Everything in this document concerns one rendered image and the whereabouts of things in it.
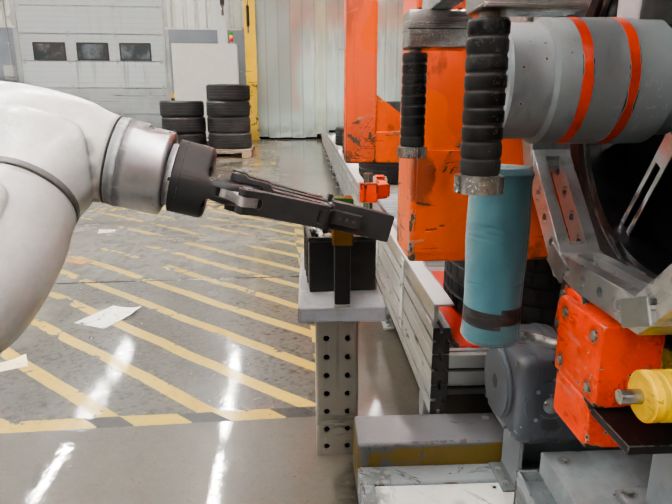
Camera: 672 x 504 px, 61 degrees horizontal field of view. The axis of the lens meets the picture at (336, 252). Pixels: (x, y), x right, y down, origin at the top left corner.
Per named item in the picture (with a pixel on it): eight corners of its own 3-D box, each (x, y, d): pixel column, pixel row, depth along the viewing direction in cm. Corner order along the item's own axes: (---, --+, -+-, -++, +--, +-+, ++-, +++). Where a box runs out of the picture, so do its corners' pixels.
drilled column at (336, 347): (357, 453, 139) (359, 289, 128) (316, 455, 138) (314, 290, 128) (354, 431, 148) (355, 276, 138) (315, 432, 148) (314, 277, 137)
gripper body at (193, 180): (173, 141, 54) (269, 166, 56) (184, 136, 62) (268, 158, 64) (158, 217, 55) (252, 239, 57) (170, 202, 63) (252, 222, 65)
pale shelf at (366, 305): (386, 321, 109) (386, 306, 109) (297, 323, 109) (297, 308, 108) (364, 261, 151) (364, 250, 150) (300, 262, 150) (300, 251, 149)
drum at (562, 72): (699, 148, 62) (721, 8, 58) (505, 148, 61) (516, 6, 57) (628, 139, 75) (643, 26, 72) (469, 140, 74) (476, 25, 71)
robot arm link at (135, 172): (133, 115, 61) (189, 129, 62) (117, 196, 63) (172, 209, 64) (112, 116, 52) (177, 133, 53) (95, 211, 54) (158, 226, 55)
